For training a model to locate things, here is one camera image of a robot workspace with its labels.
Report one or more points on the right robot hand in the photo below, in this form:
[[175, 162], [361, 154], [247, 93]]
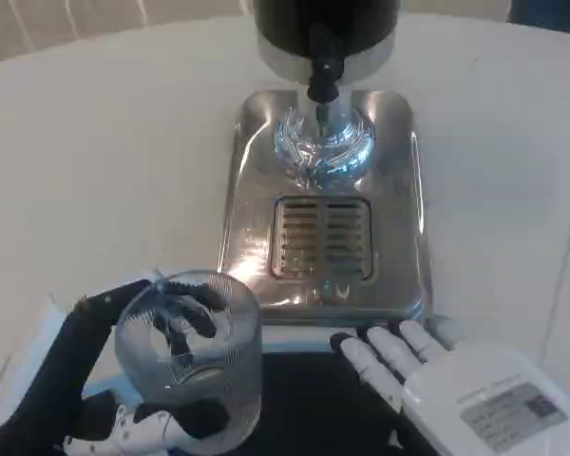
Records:
[[475, 380]]

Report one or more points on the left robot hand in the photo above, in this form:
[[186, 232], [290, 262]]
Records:
[[62, 361]]

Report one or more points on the clear ribbed glass cup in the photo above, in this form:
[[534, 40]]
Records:
[[195, 351]]

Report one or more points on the slotted drain grid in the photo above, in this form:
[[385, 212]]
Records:
[[320, 237]]

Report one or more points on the steel drip tray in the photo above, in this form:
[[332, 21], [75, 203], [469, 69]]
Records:
[[323, 209]]

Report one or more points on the black dispenser tap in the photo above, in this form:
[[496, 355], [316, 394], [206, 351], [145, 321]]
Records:
[[324, 66]]

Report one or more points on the black drink dispenser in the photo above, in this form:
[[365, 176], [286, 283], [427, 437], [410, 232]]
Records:
[[320, 33]]

